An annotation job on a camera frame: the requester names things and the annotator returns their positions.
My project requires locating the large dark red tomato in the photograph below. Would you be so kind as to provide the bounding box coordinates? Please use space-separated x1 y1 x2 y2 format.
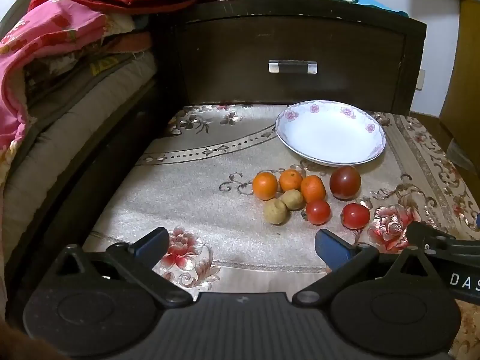
329 165 362 200

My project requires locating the stack of folded blankets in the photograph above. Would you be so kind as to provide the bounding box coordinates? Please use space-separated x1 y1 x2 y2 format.
22 13 152 94

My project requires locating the grey mattress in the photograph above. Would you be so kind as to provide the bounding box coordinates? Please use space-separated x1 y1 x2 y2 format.
0 50 158 248

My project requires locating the cardboard box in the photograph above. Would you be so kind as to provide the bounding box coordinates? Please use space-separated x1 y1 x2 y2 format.
439 0 480 166

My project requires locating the white floral plate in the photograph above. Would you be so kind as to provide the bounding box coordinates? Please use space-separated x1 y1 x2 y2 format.
275 100 387 167

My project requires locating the silver drawer handle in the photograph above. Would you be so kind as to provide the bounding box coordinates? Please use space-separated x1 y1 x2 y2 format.
268 60 318 74

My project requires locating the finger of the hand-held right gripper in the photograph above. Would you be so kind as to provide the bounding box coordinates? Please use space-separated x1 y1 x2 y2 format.
407 221 480 253

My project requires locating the red cherry tomato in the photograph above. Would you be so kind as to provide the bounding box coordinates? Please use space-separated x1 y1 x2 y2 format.
303 199 332 226
340 202 371 230

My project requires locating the beige floral cloth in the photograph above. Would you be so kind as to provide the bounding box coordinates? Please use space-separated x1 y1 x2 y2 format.
82 103 480 360

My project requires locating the dark wooden nightstand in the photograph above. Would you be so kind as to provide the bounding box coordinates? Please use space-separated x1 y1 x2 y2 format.
150 0 428 115

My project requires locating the pink floral blanket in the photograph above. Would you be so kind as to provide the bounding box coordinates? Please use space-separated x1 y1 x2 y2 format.
0 0 113 166

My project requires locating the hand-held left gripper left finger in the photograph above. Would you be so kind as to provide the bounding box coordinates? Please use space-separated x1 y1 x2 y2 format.
55 227 194 308

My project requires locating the teal cloth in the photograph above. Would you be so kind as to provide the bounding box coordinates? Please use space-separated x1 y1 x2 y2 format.
352 0 409 17

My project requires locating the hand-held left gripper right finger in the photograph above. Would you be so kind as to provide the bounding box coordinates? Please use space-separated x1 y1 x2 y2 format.
292 229 454 307

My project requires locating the orange mandarin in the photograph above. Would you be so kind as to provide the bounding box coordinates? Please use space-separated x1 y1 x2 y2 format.
300 175 326 203
252 172 279 201
279 169 304 193

